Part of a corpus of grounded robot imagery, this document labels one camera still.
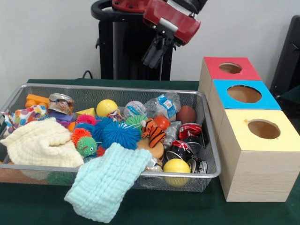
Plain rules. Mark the colourful patterned cloth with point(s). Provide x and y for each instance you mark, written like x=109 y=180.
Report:
x=26 y=115

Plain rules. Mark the blue spiky ball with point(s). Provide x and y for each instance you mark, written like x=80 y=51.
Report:
x=98 y=129
x=121 y=135

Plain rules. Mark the mint green cloth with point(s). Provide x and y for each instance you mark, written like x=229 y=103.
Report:
x=108 y=183

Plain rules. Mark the orange striped tiger plush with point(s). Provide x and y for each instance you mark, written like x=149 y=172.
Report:
x=153 y=132

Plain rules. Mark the red soda can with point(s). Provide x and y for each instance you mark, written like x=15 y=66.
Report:
x=190 y=131

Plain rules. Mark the dark green table cloth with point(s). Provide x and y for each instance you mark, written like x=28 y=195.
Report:
x=187 y=206

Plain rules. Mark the cream knitted cloth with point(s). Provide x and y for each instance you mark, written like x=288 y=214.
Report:
x=40 y=143

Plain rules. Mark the wooden box with three holes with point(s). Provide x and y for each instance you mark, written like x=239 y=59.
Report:
x=253 y=164

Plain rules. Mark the yellow ball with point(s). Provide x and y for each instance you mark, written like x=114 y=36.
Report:
x=177 y=167
x=107 y=108

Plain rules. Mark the orange foam disc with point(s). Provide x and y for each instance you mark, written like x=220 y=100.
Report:
x=157 y=150

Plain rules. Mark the clear mesh bin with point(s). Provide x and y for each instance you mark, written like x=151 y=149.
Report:
x=211 y=180

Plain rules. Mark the brown toy football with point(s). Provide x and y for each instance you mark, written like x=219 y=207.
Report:
x=186 y=115

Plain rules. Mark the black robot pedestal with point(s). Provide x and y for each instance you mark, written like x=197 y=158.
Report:
x=122 y=51

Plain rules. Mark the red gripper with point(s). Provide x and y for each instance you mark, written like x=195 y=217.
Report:
x=171 y=21

